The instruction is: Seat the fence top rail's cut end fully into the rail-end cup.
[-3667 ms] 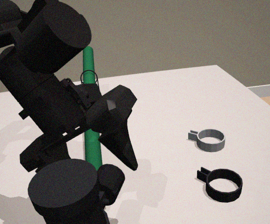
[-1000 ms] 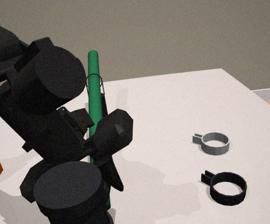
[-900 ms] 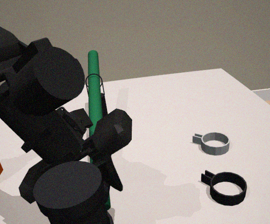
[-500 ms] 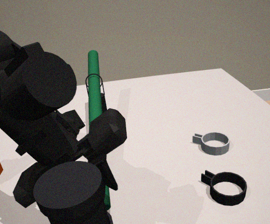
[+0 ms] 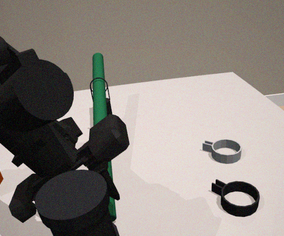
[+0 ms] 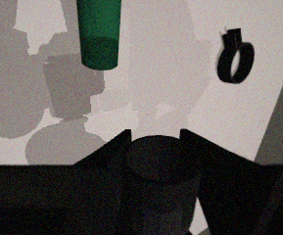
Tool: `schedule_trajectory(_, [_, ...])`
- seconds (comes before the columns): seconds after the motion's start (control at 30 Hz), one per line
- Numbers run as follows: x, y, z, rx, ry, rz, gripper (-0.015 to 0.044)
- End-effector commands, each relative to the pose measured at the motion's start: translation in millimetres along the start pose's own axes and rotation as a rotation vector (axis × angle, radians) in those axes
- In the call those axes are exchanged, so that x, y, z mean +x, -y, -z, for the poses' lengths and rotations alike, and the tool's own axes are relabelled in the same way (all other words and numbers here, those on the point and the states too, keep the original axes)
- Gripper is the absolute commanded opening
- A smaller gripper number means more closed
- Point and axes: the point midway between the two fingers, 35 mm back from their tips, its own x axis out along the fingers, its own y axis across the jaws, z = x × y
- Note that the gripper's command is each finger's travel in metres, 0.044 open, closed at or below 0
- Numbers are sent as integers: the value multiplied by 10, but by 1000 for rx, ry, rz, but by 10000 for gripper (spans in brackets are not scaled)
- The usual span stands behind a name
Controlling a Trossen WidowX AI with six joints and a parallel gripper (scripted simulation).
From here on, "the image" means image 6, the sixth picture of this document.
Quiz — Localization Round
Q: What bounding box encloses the black ring clamp with two tabs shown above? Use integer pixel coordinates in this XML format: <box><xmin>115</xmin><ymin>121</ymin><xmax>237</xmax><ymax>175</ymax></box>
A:
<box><xmin>217</xmin><ymin>28</ymin><xmax>255</xmax><ymax>84</ymax></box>

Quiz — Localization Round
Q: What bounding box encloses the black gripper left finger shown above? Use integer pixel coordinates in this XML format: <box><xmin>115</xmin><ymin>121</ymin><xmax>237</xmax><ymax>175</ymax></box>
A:
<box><xmin>0</xmin><ymin>129</ymin><xmax>132</xmax><ymax>235</ymax></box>

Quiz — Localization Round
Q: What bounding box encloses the green pipe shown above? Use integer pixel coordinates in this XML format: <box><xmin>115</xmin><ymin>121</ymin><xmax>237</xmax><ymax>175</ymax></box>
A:
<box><xmin>76</xmin><ymin>0</ymin><xmax>121</xmax><ymax>71</ymax></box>

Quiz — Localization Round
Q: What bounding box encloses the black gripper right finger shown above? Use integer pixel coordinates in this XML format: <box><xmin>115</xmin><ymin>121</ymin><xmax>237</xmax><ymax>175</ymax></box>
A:
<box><xmin>179</xmin><ymin>128</ymin><xmax>283</xmax><ymax>235</ymax></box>

